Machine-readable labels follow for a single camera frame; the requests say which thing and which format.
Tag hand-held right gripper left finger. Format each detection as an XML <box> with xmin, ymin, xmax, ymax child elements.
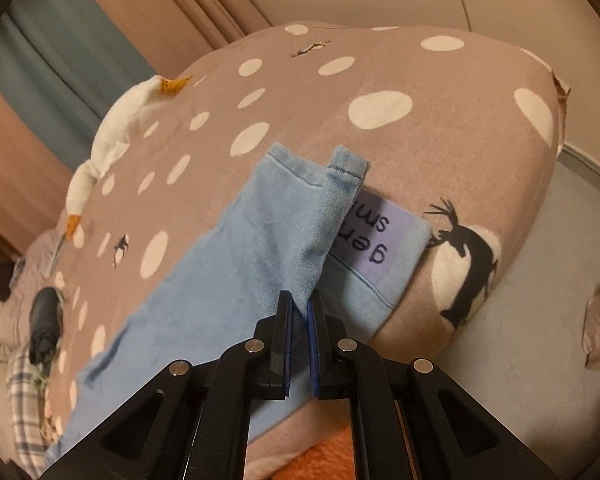
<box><xmin>40</xmin><ymin>290</ymin><xmax>296</xmax><ymax>480</ymax></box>

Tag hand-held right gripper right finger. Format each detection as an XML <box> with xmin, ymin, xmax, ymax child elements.
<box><xmin>306</xmin><ymin>291</ymin><xmax>552</xmax><ymax>480</ymax></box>

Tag light blue denim pants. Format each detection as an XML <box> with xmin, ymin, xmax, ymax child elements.
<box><xmin>45</xmin><ymin>142</ymin><xmax>433</xmax><ymax>461</ymax></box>

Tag orange cloth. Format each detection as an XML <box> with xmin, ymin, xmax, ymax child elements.
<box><xmin>272</xmin><ymin>440</ymin><xmax>353</xmax><ymax>480</ymax></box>

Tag mauve polka dot blanket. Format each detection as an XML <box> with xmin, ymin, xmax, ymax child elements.
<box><xmin>40</xmin><ymin>22</ymin><xmax>573</xmax><ymax>480</ymax></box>

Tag grey mat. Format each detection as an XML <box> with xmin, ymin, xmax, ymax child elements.
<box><xmin>370</xmin><ymin>142</ymin><xmax>600</xmax><ymax>480</ymax></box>

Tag light blue cloth strip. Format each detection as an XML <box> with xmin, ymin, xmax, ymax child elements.
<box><xmin>49</xmin><ymin>232</ymin><xmax>70</xmax><ymax>272</ymax></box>

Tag dark folded clothing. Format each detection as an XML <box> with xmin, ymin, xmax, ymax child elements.
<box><xmin>29</xmin><ymin>287</ymin><xmax>64</xmax><ymax>364</ymax></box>

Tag white goose plush toy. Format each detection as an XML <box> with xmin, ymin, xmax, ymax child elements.
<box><xmin>65</xmin><ymin>74</ymin><xmax>193</xmax><ymax>241</ymax></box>

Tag lilac quilt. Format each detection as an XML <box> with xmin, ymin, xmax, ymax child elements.
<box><xmin>0</xmin><ymin>227</ymin><xmax>68</xmax><ymax>356</ymax></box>

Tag plaid cloth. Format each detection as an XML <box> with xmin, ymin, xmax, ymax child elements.
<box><xmin>5</xmin><ymin>347</ymin><xmax>61</xmax><ymax>442</ymax></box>

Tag pink curtain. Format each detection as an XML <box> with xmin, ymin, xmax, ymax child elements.
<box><xmin>0</xmin><ymin>67</ymin><xmax>112</xmax><ymax>233</ymax></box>
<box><xmin>62</xmin><ymin>0</ymin><xmax>277</xmax><ymax>78</ymax></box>

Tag blue curtain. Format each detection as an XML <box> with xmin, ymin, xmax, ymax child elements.
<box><xmin>0</xmin><ymin>0</ymin><xmax>157</xmax><ymax>128</ymax></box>

